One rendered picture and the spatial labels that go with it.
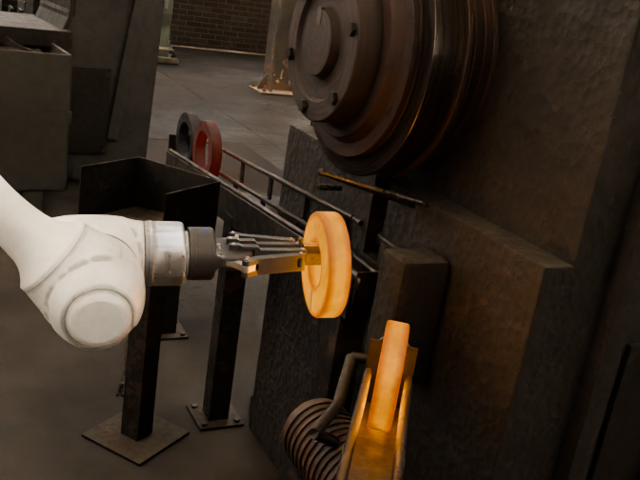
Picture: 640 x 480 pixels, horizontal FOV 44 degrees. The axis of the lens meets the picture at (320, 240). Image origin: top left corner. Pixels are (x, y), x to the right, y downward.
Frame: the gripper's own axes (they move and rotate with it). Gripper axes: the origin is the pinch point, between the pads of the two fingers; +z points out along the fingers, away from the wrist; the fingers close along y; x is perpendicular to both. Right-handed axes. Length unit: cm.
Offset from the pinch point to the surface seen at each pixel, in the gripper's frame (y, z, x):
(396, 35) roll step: -19.9, 14.4, 30.3
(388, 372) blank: 17.4, 4.9, -10.3
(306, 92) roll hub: -38.7, 5.3, 17.4
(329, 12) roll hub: -32.5, 6.3, 32.3
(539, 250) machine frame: 1.7, 34.3, 1.2
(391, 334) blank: 13.2, 6.5, -6.8
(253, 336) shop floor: -143, 23, -85
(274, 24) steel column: -719, 149, -18
